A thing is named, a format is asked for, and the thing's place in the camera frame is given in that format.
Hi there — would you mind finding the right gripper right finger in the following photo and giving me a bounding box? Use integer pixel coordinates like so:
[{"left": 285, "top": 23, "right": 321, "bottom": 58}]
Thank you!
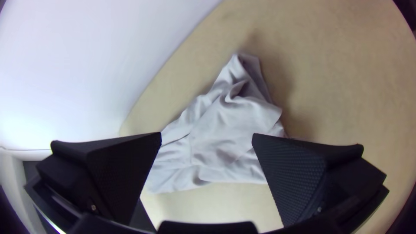
[{"left": 252, "top": 133, "right": 387, "bottom": 228}]

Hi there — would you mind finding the grey t-shirt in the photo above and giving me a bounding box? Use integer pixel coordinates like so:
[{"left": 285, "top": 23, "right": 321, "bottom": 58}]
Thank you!
[{"left": 144, "top": 53, "right": 288, "bottom": 195}]

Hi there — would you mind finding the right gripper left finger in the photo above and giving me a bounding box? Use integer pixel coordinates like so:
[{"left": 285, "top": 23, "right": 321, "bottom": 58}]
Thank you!
[{"left": 36, "top": 131, "right": 163, "bottom": 225}]

